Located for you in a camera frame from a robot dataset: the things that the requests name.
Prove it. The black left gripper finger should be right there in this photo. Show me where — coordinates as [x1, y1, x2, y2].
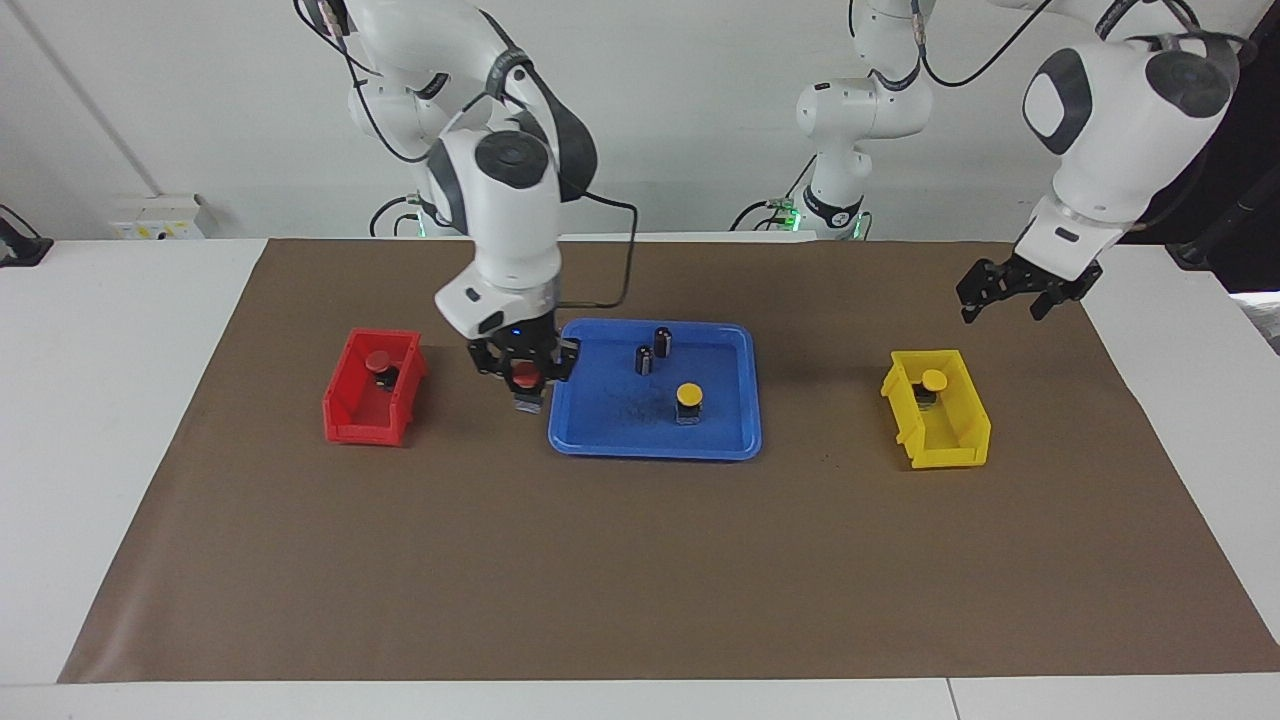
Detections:
[955, 258, 1011, 325]
[1028, 284, 1079, 323]

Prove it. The blue plastic tray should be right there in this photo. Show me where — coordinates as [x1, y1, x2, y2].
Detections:
[548, 318, 763, 461]

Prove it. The red plastic storage bin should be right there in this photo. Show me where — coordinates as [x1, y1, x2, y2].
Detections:
[322, 328, 429, 446]

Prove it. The yellow plastic storage bin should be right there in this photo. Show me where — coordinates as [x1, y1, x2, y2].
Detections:
[880, 349, 992, 470]

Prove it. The brown paper table mat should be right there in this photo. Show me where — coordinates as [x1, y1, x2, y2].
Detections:
[58, 238, 1280, 684]

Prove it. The black equipment stand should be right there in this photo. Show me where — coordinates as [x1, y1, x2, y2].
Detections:
[1125, 55, 1280, 293]

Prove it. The black device on table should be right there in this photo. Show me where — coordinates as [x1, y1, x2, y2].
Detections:
[0, 204, 55, 269]

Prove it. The black base cable bundle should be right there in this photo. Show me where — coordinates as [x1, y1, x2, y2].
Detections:
[368, 192, 426, 239]
[728, 155, 819, 234]

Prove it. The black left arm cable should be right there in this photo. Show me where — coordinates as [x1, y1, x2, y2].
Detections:
[912, 0, 1063, 91]

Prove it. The white wall socket box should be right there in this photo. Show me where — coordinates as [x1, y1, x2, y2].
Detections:
[110, 193, 207, 241]

